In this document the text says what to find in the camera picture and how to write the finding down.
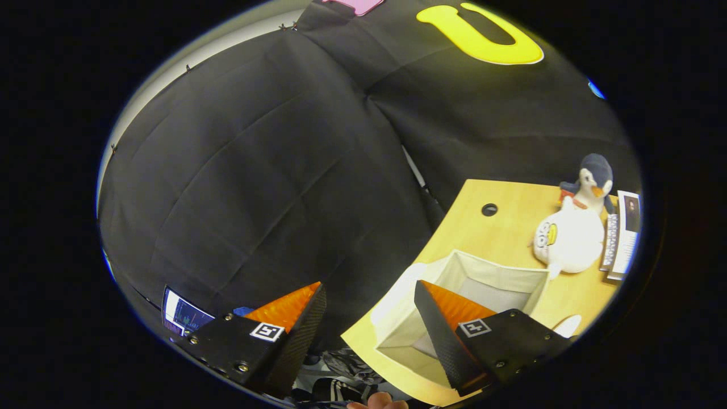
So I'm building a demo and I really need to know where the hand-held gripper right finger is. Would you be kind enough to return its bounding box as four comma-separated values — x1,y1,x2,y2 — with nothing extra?
413,279,573,398

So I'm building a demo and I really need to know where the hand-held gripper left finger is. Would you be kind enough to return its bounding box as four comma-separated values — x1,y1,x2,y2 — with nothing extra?
176,281,328,399

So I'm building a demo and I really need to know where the beige fabric storage box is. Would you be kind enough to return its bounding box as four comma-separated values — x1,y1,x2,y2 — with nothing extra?
369,249,550,373

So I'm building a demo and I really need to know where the white striped canvas shoe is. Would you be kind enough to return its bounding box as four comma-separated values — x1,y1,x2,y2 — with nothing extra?
554,314,583,339

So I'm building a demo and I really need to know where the white duck plush toy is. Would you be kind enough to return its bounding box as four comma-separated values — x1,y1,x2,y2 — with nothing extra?
532,196,606,280

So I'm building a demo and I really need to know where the patterned grey booklet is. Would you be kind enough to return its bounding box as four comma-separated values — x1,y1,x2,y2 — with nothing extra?
599,212,620,272

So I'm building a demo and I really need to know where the white book with portrait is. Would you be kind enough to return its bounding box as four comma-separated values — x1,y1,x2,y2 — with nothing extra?
607,190,643,283

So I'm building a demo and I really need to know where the blue grey penguin plush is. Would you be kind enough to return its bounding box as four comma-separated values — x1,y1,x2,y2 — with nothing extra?
559,153,615,215

